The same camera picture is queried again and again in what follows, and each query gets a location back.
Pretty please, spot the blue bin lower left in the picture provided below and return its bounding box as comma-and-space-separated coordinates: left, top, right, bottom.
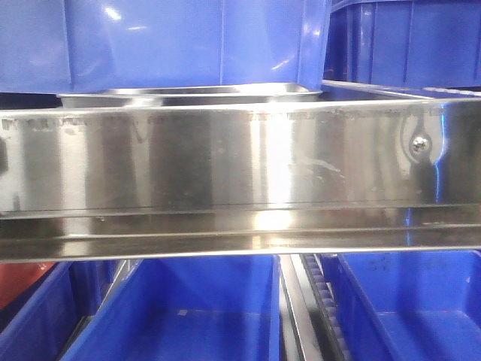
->
1, 260, 117, 360

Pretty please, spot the blue bin lower centre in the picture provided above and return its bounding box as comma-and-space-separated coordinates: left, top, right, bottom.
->
64, 255, 280, 360

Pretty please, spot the blue bin upper left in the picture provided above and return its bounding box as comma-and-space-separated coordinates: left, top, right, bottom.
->
1, 1, 331, 94

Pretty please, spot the silver rail screw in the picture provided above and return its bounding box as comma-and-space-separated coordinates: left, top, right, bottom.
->
411, 136, 430, 153

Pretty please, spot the roller track rail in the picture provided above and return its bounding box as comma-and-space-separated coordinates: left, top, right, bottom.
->
280, 254, 352, 361

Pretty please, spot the stainless steel shelf front rail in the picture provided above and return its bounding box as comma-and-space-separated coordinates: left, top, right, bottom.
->
1, 99, 480, 262

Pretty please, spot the blue bin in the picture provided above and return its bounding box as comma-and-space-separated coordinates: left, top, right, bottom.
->
1, 1, 331, 94
64, 255, 280, 360
320, 250, 480, 360
324, 1, 480, 89
1, 260, 117, 360

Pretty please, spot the blue bin lower right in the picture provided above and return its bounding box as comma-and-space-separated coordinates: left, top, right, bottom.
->
320, 250, 480, 360

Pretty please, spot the red bin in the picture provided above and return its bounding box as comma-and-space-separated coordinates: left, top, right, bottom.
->
0, 262, 55, 309

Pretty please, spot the blue bin upper right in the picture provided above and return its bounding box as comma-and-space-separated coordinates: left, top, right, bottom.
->
324, 1, 480, 89

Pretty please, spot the silver metal tray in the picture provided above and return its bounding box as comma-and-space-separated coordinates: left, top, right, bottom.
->
57, 83, 322, 108

